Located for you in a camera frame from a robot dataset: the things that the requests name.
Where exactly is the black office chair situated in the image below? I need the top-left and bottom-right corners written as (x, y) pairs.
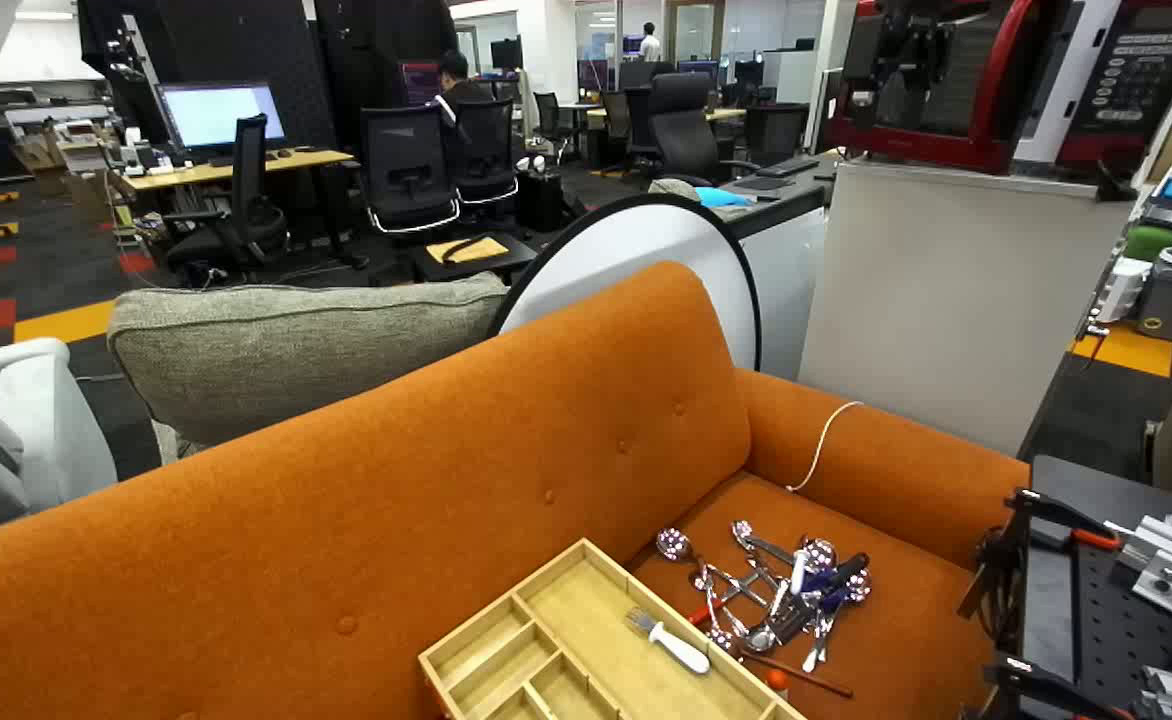
top-left (360, 108), bottom-right (458, 236)

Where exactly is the silver serving spoon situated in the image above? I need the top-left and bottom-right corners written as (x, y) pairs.
top-left (657, 529), bottom-right (704, 567)

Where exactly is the orange fabric sofa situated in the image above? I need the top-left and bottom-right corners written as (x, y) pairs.
top-left (0, 266), bottom-right (1028, 720)

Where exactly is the pile of metal utensils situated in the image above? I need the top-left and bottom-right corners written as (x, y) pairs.
top-left (689, 520), bottom-right (857, 700)

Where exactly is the computer monitor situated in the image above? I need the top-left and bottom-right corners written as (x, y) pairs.
top-left (161, 84), bottom-right (283, 153)

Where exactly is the blue black spatula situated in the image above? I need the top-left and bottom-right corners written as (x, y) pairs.
top-left (766, 552), bottom-right (866, 643)

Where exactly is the grey cushion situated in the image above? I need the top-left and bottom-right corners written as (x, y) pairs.
top-left (106, 273), bottom-right (508, 448)

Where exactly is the wooden office desk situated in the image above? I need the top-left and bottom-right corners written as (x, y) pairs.
top-left (121, 150), bottom-right (355, 196)

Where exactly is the wooden cutlery tray box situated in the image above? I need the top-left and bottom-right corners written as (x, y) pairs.
top-left (420, 541), bottom-right (805, 720)

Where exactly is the white cable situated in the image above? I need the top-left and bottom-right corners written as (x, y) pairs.
top-left (783, 395), bottom-right (866, 500)

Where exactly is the white board panel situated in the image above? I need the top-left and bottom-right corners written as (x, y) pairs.
top-left (800, 159), bottom-right (1128, 455)

